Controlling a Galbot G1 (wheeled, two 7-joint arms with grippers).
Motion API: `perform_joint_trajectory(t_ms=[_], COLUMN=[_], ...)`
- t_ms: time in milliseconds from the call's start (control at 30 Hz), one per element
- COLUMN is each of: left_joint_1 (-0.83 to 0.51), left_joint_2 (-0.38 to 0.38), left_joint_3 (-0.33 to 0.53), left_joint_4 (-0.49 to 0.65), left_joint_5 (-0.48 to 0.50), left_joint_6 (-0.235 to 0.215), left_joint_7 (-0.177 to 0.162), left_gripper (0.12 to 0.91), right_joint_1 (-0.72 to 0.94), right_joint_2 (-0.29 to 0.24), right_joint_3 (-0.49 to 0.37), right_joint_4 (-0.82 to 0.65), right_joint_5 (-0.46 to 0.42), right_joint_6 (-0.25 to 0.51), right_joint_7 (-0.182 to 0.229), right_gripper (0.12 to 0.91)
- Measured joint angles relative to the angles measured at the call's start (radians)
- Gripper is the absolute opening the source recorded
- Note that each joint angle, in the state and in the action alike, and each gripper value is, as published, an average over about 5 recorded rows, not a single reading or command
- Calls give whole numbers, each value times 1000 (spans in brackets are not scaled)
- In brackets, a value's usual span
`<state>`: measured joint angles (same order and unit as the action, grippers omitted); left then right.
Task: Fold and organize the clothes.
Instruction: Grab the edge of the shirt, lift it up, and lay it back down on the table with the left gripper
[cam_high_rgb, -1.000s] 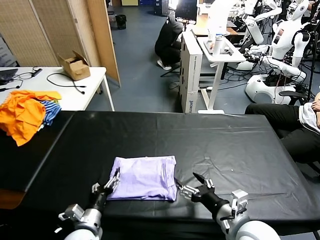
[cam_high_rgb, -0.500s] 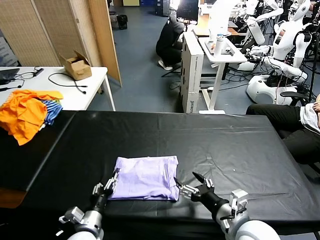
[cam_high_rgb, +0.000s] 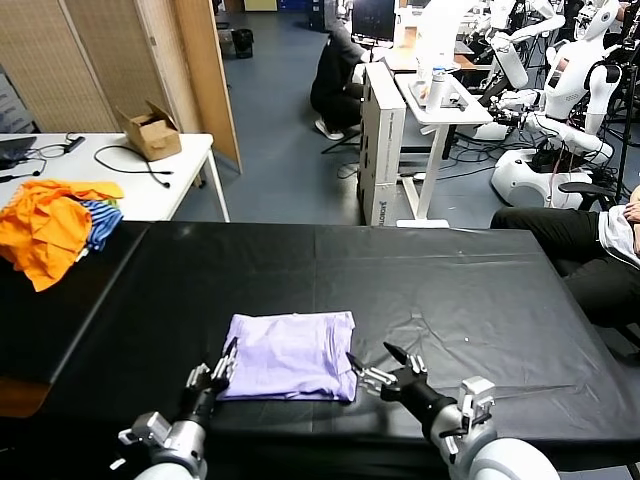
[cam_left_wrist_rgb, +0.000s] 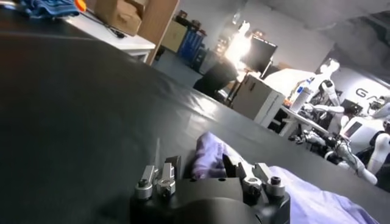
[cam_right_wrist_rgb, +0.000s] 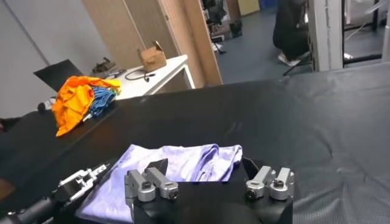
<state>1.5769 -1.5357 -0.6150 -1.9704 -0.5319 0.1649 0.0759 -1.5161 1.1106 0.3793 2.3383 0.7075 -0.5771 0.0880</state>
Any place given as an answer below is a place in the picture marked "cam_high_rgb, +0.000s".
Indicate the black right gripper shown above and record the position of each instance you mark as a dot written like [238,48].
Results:
[415,395]

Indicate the wooden partition panel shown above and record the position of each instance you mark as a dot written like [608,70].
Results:
[210,75]

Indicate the black tripod stand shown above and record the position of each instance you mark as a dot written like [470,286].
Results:
[340,145]

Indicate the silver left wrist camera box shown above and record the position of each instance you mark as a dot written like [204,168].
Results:
[147,427]

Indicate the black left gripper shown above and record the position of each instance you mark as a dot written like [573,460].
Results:
[200,402]

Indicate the white table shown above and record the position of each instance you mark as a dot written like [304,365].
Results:
[125,200]

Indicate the white humanoid robot with base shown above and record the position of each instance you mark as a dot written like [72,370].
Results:
[570,85]

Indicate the black table cover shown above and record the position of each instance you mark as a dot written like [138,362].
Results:
[425,280]

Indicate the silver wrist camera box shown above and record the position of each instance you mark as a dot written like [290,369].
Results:
[147,427]
[477,400]

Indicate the lavender t-shirt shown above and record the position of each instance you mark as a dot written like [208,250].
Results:
[290,355]

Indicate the brown wooden desk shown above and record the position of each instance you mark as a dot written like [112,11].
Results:
[400,55]

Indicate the white robot with raised arm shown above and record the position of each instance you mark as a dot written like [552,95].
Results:
[510,55]

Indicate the beige pegboard screen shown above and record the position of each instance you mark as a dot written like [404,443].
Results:
[75,65]

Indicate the open cardboard box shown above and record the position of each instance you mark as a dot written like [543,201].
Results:
[155,137]

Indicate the green garment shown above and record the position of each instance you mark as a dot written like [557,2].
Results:
[113,203]

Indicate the white standing desk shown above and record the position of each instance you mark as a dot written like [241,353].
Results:
[435,120]

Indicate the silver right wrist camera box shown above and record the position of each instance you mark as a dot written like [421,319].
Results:
[477,400]

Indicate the black laptop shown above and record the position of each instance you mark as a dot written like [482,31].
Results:
[15,150]

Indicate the seated person's hand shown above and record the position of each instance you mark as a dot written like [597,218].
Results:
[635,205]

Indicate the blue striped garment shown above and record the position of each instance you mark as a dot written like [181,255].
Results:
[102,225]

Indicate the seated person in black trousers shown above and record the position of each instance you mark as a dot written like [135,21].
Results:
[560,235]

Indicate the black side table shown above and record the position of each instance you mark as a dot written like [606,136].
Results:
[30,325]

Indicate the black waste bin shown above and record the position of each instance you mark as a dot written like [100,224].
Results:
[242,44]

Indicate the tall white carton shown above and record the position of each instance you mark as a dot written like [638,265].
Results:
[382,150]

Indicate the orange garment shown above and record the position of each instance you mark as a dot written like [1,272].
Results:
[45,230]

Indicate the white bottle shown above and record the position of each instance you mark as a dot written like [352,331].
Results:
[434,95]

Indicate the black monitor screen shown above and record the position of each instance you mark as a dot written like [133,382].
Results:
[372,17]

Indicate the crouching person in black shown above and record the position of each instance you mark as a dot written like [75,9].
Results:
[337,85]

